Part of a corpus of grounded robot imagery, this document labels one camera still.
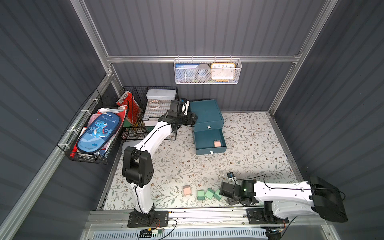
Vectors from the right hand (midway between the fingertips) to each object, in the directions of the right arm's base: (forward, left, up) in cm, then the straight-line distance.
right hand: (233, 196), depth 80 cm
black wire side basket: (+36, +73, +34) cm, 88 cm away
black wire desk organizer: (+64, +65, +10) cm, 92 cm away
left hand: (+38, +21, +22) cm, 49 cm away
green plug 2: (+1, +13, +2) cm, 13 cm away
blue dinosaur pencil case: (+16, +63, +36) cm, 74 cm away
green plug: (0, +18, +1) cm, 18 cm away
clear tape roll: (+52, +49, +20) cm, 74 cm away
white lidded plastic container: (+60, +45, +23) cm, 78 cm away
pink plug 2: (+3, +25, +1) cm, 26 cm away
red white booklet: (+50, +63, +16) cm, 82 cm away
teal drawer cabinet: (+35, +12, +10) cm, 38 cm away
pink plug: (+28, +7, +9) cm, 31 cm away
